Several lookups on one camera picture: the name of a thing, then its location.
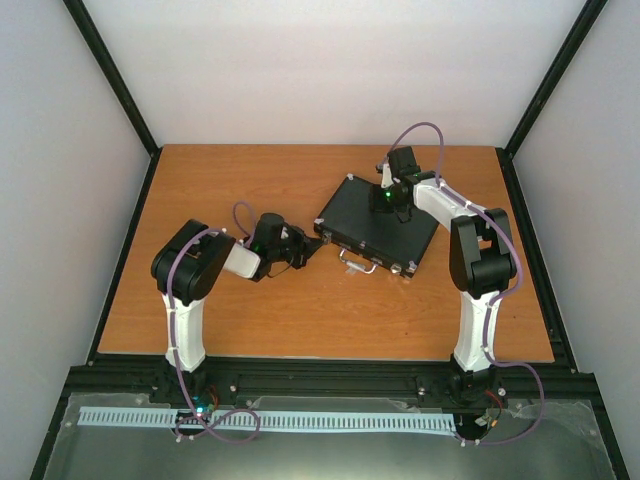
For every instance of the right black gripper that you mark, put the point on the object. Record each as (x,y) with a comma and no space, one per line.
(376,206)

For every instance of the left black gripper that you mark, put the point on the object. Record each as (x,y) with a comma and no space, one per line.
(306,247)

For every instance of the black poker set case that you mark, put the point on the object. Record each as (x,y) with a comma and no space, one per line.
(347,221)

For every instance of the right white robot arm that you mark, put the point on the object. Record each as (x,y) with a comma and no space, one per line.
(482,256)

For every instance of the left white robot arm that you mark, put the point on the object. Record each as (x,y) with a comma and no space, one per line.
(187,267)

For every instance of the light blue cable duct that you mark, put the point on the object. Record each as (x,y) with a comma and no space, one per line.
(272,421)

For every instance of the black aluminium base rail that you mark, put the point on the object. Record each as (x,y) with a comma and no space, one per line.
(238,380)

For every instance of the right black frame post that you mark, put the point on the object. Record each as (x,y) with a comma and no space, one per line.
(570,46)

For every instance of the black frame post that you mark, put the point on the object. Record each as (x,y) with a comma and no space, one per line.
(570,46)
(100,51)

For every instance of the left black frame post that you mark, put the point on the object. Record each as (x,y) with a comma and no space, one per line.
(100,51)

